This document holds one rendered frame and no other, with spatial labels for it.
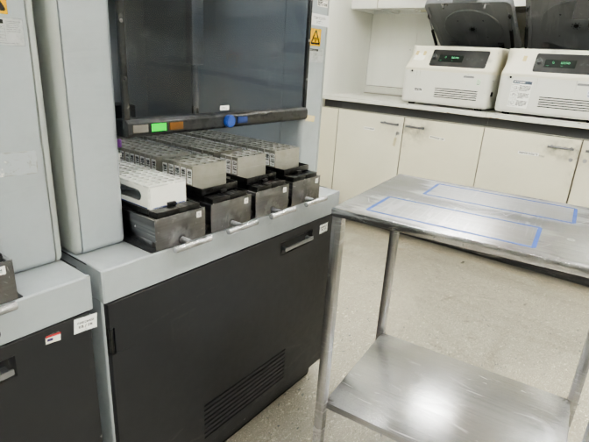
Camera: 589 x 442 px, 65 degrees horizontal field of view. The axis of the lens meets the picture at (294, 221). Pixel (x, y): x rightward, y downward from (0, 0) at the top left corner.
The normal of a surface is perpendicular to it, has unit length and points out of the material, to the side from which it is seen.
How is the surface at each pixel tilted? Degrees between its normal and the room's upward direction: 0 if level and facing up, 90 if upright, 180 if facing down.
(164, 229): 90
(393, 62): 90
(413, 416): 0
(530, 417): 0
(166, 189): 90
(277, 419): 0
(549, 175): 90
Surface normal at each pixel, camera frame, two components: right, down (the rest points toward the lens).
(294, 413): 0.06, -0.94
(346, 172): -0.61, 0.23
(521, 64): -0.48, -0.29
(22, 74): 0.79, 0.25
